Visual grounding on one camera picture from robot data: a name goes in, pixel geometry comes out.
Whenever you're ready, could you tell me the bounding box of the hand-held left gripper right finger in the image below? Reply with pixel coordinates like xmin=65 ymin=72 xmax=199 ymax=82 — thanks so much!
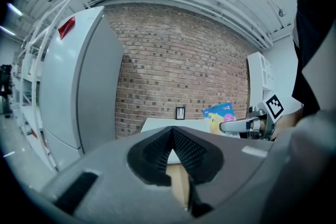
xmin=172 ymin=125 xmax=289 ymax=224

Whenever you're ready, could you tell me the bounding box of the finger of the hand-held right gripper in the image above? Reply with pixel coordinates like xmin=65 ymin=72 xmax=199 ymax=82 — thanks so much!
xmin=219 ymin=117 xmax=261 ymax=134

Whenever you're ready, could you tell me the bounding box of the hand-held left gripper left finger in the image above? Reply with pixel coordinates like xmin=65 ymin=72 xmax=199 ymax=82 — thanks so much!
xmin=41 ymin=125 xmax=195 ymax=224

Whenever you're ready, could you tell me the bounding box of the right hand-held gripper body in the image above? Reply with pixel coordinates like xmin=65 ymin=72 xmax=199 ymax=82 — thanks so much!
xmin=246 ymin=94 xmax=286 ymax=140

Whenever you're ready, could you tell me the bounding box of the blue packet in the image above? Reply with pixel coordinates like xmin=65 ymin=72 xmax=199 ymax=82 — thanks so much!
xmin=202 ymin=102 xmax=236 ymax=137

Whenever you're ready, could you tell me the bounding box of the person's right forearm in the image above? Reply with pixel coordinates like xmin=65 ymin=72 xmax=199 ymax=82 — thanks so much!
xmin=272 ymin=109 xmax=305 ymax=141

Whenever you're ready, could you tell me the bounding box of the white cubby shelf unit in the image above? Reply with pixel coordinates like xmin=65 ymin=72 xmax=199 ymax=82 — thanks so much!
xmin=246 ymin=51 xmax=276 ymax=116

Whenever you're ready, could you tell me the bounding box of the white desk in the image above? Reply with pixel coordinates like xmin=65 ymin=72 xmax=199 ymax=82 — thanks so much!
xmin=141 ymin=117 xmax=241 ymax=165

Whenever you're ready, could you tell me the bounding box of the person's black clothing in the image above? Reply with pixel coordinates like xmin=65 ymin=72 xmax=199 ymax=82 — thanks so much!
xmin=291 ymin=0 xmax=336 ymax=119

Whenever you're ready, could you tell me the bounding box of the white metal shelving rack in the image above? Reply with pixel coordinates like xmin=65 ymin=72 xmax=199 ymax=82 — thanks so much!
xmin=12 ymin=0 xmax=60 ymax=174

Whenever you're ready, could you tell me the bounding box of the ceiling light tube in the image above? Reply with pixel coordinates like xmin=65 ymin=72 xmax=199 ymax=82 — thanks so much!
xmin=0 ymin=25 xmax=16 ymax=36
xmin=6 ymin=2 xmax=24 ymax=17

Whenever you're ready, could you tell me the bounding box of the black picture frame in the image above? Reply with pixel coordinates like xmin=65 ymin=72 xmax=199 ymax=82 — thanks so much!
xmin=175 ymin=106 xmax=186 ymax=121

